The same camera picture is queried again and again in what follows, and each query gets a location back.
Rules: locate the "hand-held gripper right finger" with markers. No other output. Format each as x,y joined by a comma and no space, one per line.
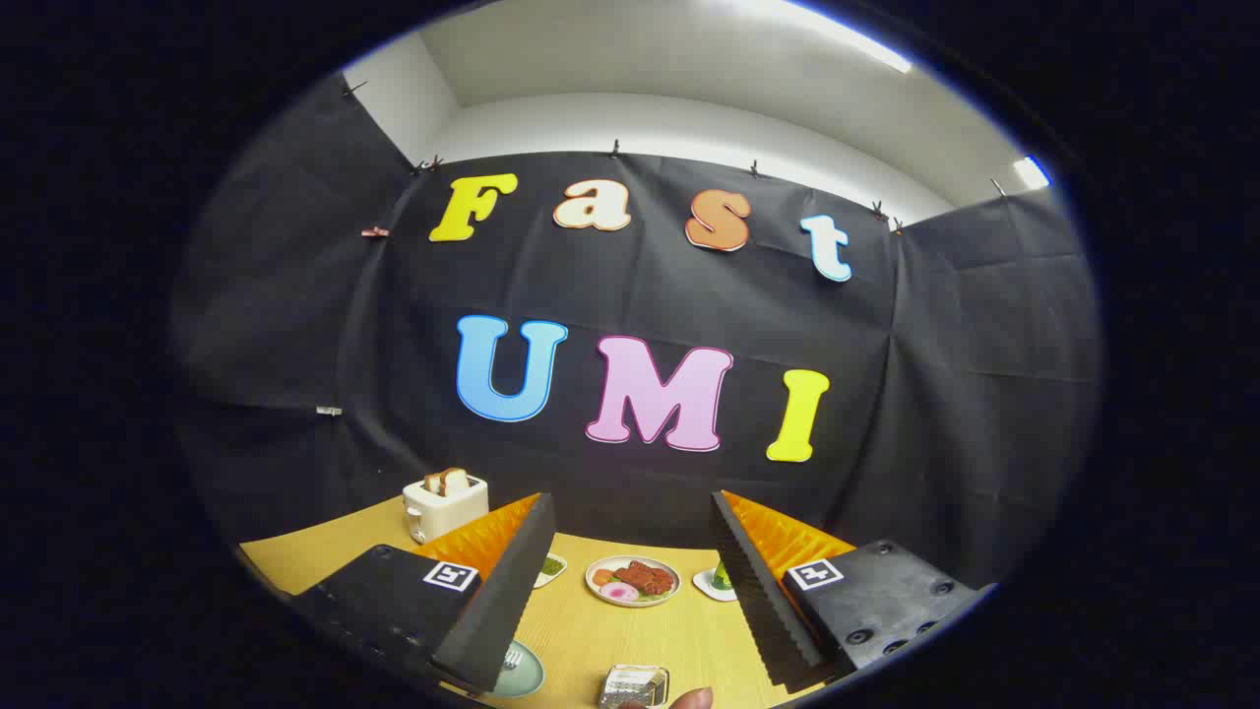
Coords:
763,601

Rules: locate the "white toaster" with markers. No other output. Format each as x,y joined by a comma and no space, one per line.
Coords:
443,514

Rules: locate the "white oval food plate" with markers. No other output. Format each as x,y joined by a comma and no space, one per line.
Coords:
597,593

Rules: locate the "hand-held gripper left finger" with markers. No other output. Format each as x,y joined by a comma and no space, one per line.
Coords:
507,601

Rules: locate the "pink radish slice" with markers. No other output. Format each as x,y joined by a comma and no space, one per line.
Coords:
620,591

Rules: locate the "white divided condiment dish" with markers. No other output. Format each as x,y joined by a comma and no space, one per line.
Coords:
552,568

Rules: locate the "brown steak pieces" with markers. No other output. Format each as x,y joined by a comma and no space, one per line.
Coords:
652,577

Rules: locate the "small ceiling light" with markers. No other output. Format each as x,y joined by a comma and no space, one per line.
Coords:
1032,172

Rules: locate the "perforated metal tray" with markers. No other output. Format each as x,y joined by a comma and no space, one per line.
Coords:
635,684

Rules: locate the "white square coaster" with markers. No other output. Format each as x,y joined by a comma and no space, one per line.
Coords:
707,585

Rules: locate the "teal round plate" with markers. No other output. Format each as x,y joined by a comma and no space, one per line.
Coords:
527,679

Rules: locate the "green drink bottle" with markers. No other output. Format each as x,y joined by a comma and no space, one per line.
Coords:
722,577

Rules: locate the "orange carrot slice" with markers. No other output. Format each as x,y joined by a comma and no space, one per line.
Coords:
602,576

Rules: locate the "toast bread slice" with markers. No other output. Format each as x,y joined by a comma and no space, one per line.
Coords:
455,482
433,483

